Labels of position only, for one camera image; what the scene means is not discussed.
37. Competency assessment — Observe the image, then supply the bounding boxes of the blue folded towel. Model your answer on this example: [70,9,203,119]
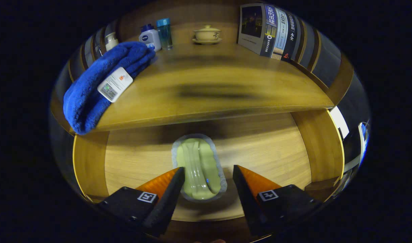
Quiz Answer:
[63,41,156,135]

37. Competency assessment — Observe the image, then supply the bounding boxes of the book with black spine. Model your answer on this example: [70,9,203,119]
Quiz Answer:
[281,13,299,63]

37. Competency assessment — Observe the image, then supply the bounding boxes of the brown wooden cabinet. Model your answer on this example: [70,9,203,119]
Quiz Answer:
[51,0,365,142]

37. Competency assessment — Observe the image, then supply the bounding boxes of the clear teal bottle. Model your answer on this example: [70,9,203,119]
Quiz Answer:
[155,18,173,51]

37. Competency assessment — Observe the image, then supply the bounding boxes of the wooden countertop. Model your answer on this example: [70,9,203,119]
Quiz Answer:
[69,42,334,133]

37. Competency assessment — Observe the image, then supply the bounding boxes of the book with pale spine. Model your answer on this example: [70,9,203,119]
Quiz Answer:
[271,8,289,60]

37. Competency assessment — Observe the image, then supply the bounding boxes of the grey book with blue spine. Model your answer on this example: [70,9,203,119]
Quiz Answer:
[237,3,277,58]

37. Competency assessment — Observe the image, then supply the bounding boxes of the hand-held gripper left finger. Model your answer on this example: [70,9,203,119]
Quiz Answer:
[98,167,185,237]

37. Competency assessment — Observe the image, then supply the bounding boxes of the white pump bottle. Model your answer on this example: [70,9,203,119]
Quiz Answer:
[105,32,119,52]

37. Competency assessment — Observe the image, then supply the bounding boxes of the brown wooden drawer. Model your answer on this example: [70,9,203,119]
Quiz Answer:
[72,109,345,242]

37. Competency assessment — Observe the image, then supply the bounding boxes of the beige lidded teacup with saucer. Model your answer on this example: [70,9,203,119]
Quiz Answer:
[192,25,223,45]

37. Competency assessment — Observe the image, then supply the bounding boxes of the green scrub brush grey pad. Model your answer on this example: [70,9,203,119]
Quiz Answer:
[171,134,228,203]

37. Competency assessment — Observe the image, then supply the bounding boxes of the white bottle with blue cap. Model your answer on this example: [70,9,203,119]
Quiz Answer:
[139,24,161,52]

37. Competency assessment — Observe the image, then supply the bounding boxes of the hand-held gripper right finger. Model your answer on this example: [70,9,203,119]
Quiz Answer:
[232,165,323,237]

